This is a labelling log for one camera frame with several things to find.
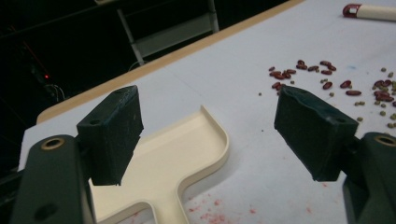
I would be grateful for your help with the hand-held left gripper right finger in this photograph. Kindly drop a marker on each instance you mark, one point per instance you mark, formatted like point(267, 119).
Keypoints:
point(314, 133)

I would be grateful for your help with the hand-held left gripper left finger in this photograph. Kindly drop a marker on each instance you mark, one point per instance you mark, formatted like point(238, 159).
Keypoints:
point(112, 133)

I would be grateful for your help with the cream plastic dustpan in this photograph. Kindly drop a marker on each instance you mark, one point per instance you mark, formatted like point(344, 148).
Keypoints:
point(174, 155)

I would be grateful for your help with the scattered green mung beans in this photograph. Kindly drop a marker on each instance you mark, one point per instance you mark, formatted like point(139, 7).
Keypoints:
point(360, 118)

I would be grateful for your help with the scattered red kidney beans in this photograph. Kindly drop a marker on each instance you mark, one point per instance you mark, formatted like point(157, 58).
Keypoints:
point(353, 92)

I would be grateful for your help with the dark device with red light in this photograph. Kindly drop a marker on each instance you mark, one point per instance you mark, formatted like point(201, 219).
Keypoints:
point(46, 76)

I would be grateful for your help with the grey metal stand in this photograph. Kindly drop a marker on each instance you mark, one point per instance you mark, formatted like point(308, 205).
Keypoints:
point(174, 32)

